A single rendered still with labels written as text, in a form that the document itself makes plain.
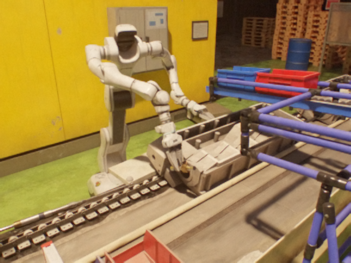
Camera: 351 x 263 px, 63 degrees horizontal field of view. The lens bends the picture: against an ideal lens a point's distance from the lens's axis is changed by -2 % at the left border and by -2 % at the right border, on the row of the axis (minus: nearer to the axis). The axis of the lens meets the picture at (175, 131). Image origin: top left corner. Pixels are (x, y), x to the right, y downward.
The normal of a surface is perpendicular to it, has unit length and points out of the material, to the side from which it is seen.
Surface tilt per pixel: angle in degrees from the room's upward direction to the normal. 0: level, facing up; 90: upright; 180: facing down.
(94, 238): 0
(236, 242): 0
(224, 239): 0
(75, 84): 90
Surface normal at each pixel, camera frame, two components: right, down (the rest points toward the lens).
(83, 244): 0.00, -0.91
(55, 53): 0.64, 0.31
